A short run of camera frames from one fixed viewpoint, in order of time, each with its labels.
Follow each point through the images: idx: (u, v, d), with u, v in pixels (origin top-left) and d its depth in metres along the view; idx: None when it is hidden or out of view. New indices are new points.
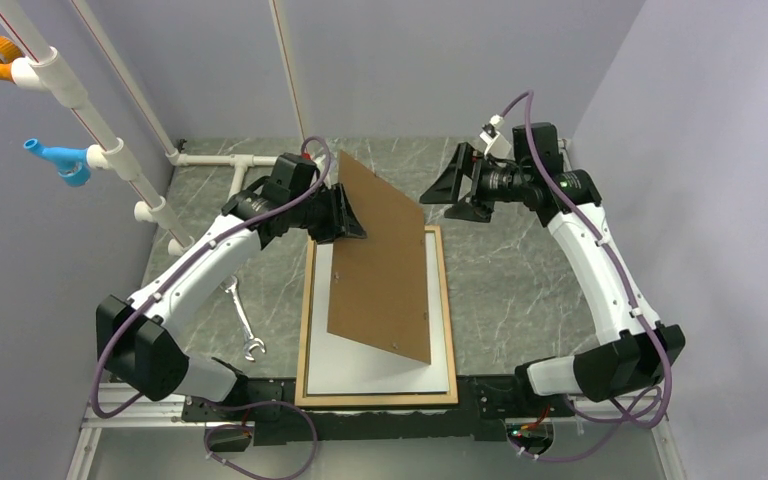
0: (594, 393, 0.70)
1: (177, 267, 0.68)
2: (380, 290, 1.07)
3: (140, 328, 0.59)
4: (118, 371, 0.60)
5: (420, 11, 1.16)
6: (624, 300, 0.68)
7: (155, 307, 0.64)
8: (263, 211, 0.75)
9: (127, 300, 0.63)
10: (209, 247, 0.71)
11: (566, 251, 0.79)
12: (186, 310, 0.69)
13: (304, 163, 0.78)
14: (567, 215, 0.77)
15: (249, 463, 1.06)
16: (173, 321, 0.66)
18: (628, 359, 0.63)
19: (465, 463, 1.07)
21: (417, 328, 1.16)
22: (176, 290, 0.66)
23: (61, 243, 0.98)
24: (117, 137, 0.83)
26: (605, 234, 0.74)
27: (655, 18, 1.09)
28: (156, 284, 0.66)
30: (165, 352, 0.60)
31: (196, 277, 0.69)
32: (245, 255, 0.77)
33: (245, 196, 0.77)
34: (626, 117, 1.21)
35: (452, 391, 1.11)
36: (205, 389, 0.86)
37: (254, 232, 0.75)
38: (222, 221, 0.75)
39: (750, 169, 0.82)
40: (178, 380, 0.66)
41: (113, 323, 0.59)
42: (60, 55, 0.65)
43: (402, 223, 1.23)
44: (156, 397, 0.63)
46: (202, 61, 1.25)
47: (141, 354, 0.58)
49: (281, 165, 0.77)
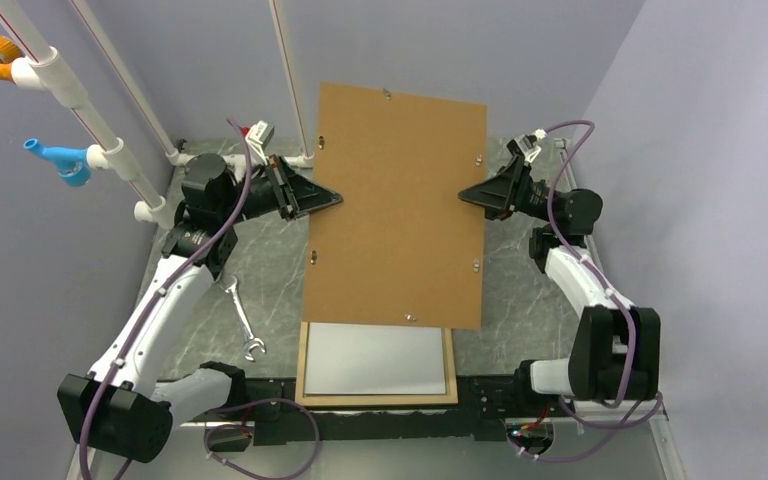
0: (581, 386, 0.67)
1: (133, 328, 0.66)
2: (398, 252, 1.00)
3: (113, 397, 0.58)
4: (100, 441, 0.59)
5: (419, 11, 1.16)
6: (598, 287, 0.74)
7: (121, 374, 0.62)
8: (204, 241, 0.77)
9: (89, 373, 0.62)
10: (159, 294, 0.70)
11: (563, 282, 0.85)
12: (155, 364, 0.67)
13: (211, 178, 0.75)
14: (557, 250, 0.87)
15: (250, 464, 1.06)
16: (146, 381, 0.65)
18: (600, 318, 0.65)
19: (465, 463, 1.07)
21: (469, 286, 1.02)
22: (139, 350, 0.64)
23: (62, 242, 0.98)
24: (117, 137, 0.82)
26: (584, 254, 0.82)
27: (655, 17, 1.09)
28: (115, 350, 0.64)
30: (147, 410, 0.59)
31: (154, 330, 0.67)
32: (198, 291, 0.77)
33: (182, 231, 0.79)
34: (624, 118, 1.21)
35: (451, 391, 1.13)
36: (206, 389, 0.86)
37: (202, 267, 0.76)
38: (165, 263, 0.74)
39: (747, 169, 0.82)
40: (165, 433, 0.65)
41: (81, 399, 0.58)
42: (60, 55, 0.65)
43: (445, 141, 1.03)
44: (146, 458, 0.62)
46: (202, 61, 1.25)
47: (119, 420, 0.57)
49: (188, 191, 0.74)
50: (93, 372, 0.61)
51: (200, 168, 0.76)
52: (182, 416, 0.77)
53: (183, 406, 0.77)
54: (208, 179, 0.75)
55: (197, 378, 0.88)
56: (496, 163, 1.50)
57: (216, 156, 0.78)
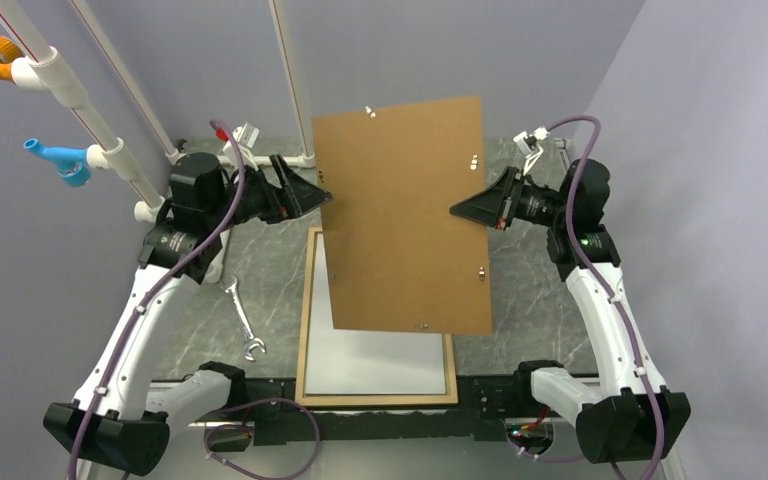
0: (590, 451, 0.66)
1: (113, 352, 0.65)
2: (406, 266, 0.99)
3: (100, 425, 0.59)
4: (95, 456, 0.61)
5: (419, 12, 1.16)
6: (629, 359, 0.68)
7: (105, 402, 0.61)
8: (183, 245, 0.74)
9: (74, 401, 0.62)
10: (138, 313, 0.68)
11: (581, 306, 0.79)
12: (142, 385, 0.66)
13: (203, 172, 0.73)
14: (583, 271, 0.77)
15: (249, 464, 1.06)
16: (133, 403, 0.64)
18: (627, 413, 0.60)
19: (464, 463, 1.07)
21: (476, 292, 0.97)
22: (122, 375, 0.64)
23: (62, 241, 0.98)
24: (117, 137, 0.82)
26: (618, 292, 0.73)
27: (655, 17, 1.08)
28: (98, 375, 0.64)
30: (137, 433, 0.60)
31: (136, 353, 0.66)
32: (184, 301, 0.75)
33: (159, 236, 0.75)
34: (624, 118, 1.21)
35: (451, 391, 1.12)
36: (205, 392, 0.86)
37: (183, 277, 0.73)
38: (143, 275, 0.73)
39: (746, 169, 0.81)
40: (163, 444, 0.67)
41: (69, 427, 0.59)
42: (60, 55, 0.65)
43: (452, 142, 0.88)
44: (145, 470, 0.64)
46: (201, 60, 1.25)
47: (110, 445, 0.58)
49: (179, 185, 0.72)
50: (78, 400, 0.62)
51: (191, 163, 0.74)
52: (181, 422, 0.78)
53: (181, 413, 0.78)
54: (199, 174, 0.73)
55: (196, 382, 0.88)
56: (496, 163, 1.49)
57: (210, 154, 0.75)
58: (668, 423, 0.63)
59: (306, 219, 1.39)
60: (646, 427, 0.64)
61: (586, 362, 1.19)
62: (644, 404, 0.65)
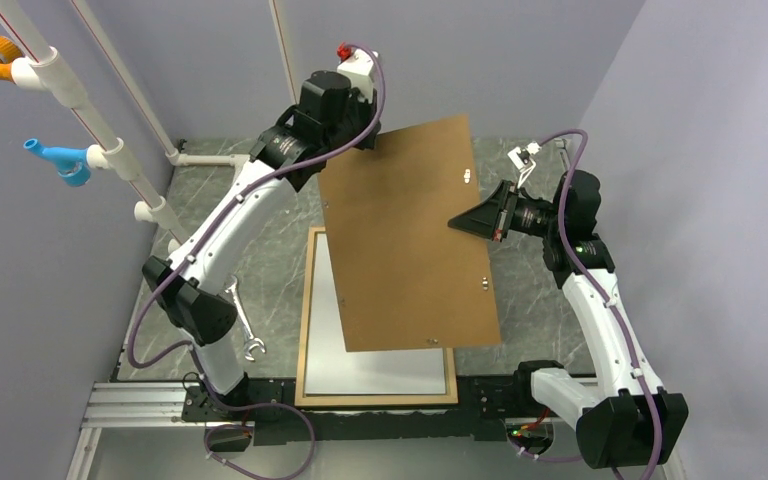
0: (590, 455, 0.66)
1: (208, 227, 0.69)
2: (410, 279, 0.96)
3: (181, 289, 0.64)
4: (170, 311, 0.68)
5: (418, 11, 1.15)
6: (626, 360, 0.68)
7: (191, 270, 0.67)
8: (290, 151, 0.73)
9: (168, 260, 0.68)
10: (236, 201, 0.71)
11: (576, 311, 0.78)
12: (224, 264, 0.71)
13: (333, 86, 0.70)
14: (578, 277, 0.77)
15: (249, 463, 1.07)
16: (211, 278, 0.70)
18: (625, 415, 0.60)
19: (464, 463, 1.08)
21: (482, 299, 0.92)
22: (209, 251, 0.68)
23: (63, 244, 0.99)
24: (118, 136, 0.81)
26: (613, 296, 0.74)
27: (656, 17, 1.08)
28: (192, 244, 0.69)
30: (208, 306, 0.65)
31: (227, 234, 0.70)
32: (279, 203, 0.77)
33: (273, 135, 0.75)
34: (624, 117, 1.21)
35: (451, 391, 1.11)
36: (217, 373, 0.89)
37: (283, 182, 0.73)
38: (251, 168, 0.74)
39: (746, 169, 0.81)
40: (230, 323, 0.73)
41: (159, 277, 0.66)
42: (60, 54, 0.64)
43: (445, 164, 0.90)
44: (210, 338, 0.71)
46: (200, 60, 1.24)
47: (186, 310, 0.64)
49: (307, 93, 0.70)
50: (172, 259, 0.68)
51: (328, 77, 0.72)
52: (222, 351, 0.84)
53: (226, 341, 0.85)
54: (328, 87, 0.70)
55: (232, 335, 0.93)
56: (496, 163, 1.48)
57: (345, 75, 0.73)
58: (666, 427, 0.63)
59: (306, 219, 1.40)
60: (646, 428, 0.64)
61: (586, 362, 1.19)
62: (641, 404, 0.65)
